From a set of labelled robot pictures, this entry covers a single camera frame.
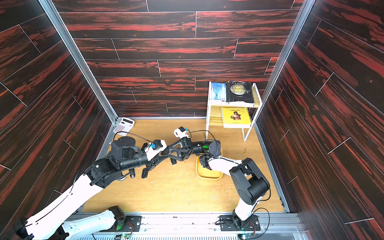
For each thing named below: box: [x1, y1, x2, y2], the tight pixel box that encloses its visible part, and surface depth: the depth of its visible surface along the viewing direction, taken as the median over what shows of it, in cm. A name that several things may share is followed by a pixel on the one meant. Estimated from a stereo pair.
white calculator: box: [113, 117, 135, 136], surface depth 117 cm
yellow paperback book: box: [222, 106, 252, 129], surface depth 97 cm
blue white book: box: [211, 82, 227, 102], surface depth 90 cm
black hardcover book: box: [226, 80, 255, 104], surface depth 88 cm
